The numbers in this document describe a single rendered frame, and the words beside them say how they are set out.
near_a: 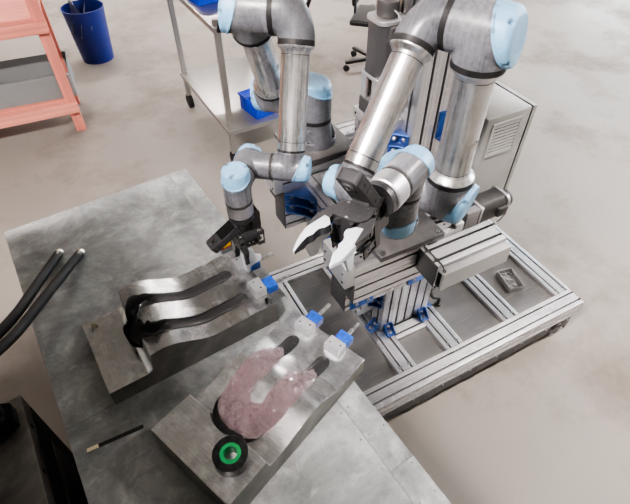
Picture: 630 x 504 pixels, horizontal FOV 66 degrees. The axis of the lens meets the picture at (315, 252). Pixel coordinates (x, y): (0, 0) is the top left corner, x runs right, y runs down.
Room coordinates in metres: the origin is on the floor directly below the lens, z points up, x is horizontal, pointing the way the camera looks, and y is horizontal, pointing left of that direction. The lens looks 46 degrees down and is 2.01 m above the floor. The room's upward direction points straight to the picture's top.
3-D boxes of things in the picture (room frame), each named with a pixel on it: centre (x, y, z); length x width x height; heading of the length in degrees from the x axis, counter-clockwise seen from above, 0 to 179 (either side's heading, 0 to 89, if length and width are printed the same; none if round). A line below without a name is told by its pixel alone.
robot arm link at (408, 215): (0.78, -0.16, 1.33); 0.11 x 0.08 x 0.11; 54
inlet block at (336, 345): (0.78, -0.09, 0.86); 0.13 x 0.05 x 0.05; 141
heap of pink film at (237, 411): (0.61, 0.13, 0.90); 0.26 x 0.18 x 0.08; 141
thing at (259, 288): (0.95, 0.13, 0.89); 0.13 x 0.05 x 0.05; 123
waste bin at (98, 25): (4.51, 2.06, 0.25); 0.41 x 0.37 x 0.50; 65
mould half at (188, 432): (0.60, 0.12, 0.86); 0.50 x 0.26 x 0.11; 141
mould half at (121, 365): (0.85, 0.39, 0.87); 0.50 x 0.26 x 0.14; 123
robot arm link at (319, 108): (1.50, 0.01, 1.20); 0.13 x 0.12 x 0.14; 81
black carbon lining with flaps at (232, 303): (0.85, 0.37, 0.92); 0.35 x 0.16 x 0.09; 123
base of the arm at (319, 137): (1.50, 0.00, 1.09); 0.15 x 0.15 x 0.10
